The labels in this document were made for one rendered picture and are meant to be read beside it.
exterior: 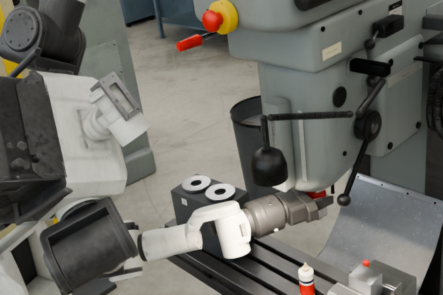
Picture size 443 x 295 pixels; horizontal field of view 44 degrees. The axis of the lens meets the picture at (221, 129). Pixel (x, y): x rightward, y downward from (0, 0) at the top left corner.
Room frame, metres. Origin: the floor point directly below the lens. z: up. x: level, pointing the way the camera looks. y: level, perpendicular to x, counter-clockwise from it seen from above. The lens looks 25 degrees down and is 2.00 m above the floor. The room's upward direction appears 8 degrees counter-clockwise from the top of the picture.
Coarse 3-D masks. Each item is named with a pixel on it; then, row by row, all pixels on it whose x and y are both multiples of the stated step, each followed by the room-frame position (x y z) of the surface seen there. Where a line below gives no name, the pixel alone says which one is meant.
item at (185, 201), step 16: (192, 176) 1.51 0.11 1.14; (176, 192) 1.45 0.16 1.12; (192, 192) 1.43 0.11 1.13; (208, 192) 1.41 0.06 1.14; (224, 192) 1.41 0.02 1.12; (240, 192) 1.40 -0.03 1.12; (176, 208) 1.46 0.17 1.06; (192, 208) 1.41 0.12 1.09; (240, 208) 1.37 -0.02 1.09; (208, 240) 1.37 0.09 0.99
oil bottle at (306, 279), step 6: (306, 264) 1.14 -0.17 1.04; (300, 270) 1.14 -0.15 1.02; (306, 270) 1.13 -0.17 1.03; (312, 270) 1.14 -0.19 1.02; (300, 276) 1.13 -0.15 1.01; (306, 276) 1.12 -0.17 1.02; (312, 276) 1.13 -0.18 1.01; (300, 282) 1.13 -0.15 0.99; (306, 282) 1.12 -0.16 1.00; (312, 282) 1.13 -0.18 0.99; (300, 288) 1.14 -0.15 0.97; (306, 288) 1.12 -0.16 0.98; (312, 288) 1.12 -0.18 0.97; (300, 294) 1.14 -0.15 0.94; (306, 294) 1.12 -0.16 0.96; (312, 294) 1.12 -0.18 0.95
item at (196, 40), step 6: (192, 36) 1.06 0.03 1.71; (198, 36) 1.06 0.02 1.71; (204, 36) 1.07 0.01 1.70; (210, 36) 1.08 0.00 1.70; (180, 42) 1.04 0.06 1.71; (186, 42) 1.04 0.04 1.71; (192, 42) 1.05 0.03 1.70; (198, 42) 1.05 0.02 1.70; (180, 48) 1.03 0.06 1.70; (186, 48) 1.04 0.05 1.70
